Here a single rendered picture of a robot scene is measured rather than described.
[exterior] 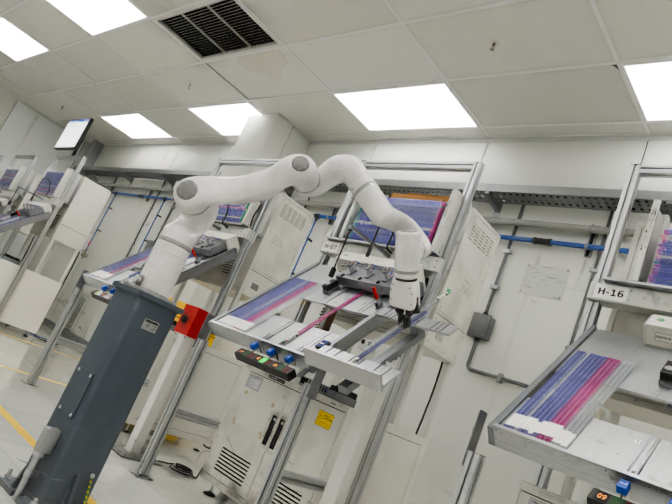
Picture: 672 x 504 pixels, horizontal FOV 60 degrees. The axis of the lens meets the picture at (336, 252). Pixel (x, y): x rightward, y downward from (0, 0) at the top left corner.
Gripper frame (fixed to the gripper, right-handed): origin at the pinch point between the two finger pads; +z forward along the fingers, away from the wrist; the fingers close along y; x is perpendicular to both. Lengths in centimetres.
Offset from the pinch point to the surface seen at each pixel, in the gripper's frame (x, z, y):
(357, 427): -10.8, 39.4, -10.3
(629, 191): 85, -43, 43
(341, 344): 5.9, 19.0, -33.2
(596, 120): 263, -73, -31
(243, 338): -8, 25, -77
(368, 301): 37, 10, -45
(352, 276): 44, 3, -60
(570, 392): 10, 12, 54
